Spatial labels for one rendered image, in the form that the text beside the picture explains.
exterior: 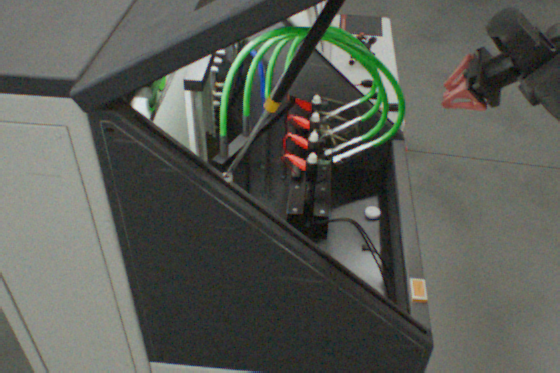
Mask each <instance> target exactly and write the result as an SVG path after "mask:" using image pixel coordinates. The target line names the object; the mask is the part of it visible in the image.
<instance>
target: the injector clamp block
mask: <svg viewBox="0 0 560 373"><path fill-rule="evenodd" d="M300 129H304V130H305V133H304V139H306V140H308V137H309V130H308V129H306V128H300ZM330 148H332V139H331V138H326V143H320V146H319V154H320V155H321V154H323V153H325V152H324V151H326V150H328V149H330ZM302 160H305V161H306V160H307V149H306V148H303V153H302ZM305 172H306V171H303V170H302V169H301V173H300V182H295V181H291V179H290V187H289V196H288V212H287V222H288V224H289V225H291V226H292V227H293V228H295V229H296V230H297V231H300V233H301V232H302V221H303V222H304V213H305V200H306V186H307V184H305ZM323 174H325V176H326V180H325V181H323V182H322V183H320V184H315V185H314V187H315V188H314V194H313V202H312V238H314V239H325V240H326V239H327V234H328V226H329V222H328V223H322V224H319V223H313V222H314V221H318V220H329V219H330V191H331V165H323V164H319V165H318V174H317V176H320V175H323Z"/></svg>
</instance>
